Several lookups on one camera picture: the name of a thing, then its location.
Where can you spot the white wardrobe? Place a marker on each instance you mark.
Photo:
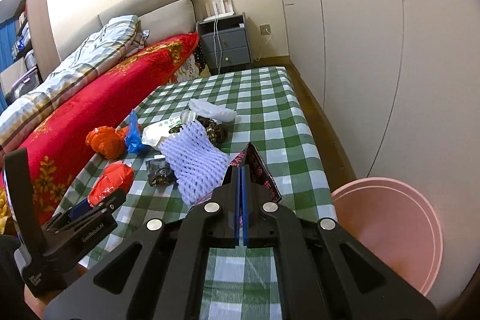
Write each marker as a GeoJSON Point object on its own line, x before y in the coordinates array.
{"type": "Point", "coordinates": [399, 82]}

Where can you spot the dark crumpled foil wrapper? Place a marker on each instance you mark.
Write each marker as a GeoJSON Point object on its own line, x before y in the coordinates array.
{"type": "Point", "coordinates": [159, 171]}

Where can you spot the blue plastic bag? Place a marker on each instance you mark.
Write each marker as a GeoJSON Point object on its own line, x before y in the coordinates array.
{"type": "Point", "coordinates": [133, 138]}

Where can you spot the white foam net sleeve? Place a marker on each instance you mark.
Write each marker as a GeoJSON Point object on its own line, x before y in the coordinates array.
{"type": "Point", "coordinates": [220, 114]}

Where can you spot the red plastic wrapper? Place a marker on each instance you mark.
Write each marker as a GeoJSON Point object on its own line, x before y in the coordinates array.
{"type": "Point", "coordinates": [116, 176]}

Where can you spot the purple foam net sleeve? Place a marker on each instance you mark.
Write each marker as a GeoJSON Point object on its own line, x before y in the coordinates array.
{"type": "Point", "coordinates": [198, 165]}

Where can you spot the blue plaid quilt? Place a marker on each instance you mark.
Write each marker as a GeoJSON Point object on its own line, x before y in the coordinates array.
{"type": "Point", "coordinates": [97, 54]}

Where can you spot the red floral blanket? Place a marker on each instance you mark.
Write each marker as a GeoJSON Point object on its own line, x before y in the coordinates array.
{"type": "Point", "coordinates": [54, 133]}

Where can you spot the green white checkered tablecloth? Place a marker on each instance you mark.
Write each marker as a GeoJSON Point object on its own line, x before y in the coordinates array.
{"type": "Point", "coordinates": [240, 283]}

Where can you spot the white green paper wrapper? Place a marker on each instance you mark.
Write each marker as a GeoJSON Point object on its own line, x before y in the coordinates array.
{"type": "Point", "coordinates": [153, 135]}

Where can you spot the black patterned crumpled wrapper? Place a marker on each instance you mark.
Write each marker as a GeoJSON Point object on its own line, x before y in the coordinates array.
{"type": "Point", "coordinates": [212, 128]}

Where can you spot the wall power socket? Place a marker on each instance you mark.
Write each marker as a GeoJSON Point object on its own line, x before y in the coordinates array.
{"type": "Point", "coordinates": [265, 30]}

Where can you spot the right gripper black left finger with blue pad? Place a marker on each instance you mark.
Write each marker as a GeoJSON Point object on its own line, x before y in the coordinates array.
{"type": "Point", "coordinates": [157, 272]}

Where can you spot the grey bedside cabinet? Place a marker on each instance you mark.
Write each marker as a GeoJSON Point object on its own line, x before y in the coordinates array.
{"type": "Point", "coordinates": [225, 43]}

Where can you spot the wooden shelf unit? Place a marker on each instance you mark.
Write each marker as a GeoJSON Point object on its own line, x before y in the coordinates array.
{"type": "Point", "coordinates": [28, 50]}

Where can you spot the orange crumpled plastic bag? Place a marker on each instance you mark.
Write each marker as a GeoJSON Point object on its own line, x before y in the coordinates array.
{"type": "Point", "coordinates": [107, 141]}

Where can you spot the white router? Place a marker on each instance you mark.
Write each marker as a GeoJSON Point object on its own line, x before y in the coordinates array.
{"type": "Point", "coordinates": [218, 10]}

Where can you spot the beige upholstered headboard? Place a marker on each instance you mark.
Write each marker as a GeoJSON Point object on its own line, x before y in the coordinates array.
{"type": "Point", "coordinates": [162, 18]}

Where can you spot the dark magenta snack wrapper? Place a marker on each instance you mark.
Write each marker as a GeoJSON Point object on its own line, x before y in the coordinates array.
{"type": "Point", "coordinates": [258, 169]}

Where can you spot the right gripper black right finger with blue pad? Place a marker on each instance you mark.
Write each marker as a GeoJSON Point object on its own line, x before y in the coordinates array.
{"type": "Point", "coordinates": [323, 272]}

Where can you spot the pink plastic bin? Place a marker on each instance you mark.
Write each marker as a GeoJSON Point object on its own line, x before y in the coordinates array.
{"type": "Point", "coordinates": [396, 223]}

